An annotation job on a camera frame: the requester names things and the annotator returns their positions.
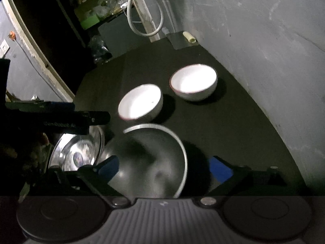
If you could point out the black cabinet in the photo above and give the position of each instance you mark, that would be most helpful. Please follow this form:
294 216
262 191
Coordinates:
115 34

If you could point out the steel plate with sticker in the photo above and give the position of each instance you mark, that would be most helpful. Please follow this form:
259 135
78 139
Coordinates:
76 155

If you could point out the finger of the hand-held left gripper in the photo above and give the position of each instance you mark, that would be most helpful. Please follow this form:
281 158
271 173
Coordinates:
97 118
55 105

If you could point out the pale door frame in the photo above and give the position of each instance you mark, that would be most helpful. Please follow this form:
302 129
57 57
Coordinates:
35 48

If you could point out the stainless steel bowl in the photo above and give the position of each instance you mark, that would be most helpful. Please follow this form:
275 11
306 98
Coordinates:
152 160

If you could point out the white ceramic bowl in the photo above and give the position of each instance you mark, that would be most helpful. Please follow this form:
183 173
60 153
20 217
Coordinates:
194 85
141 104

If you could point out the white wall socket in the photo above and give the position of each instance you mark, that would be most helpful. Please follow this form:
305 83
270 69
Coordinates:
4 47

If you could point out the orange plug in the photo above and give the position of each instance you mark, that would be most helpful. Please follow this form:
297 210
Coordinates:
11 34

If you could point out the green box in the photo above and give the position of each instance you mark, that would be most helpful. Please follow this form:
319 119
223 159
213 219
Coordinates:
90 21

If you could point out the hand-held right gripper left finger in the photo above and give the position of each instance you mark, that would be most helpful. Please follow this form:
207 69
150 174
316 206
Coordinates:
109 167

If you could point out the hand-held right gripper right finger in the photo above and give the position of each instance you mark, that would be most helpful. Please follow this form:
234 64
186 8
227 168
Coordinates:
221 171

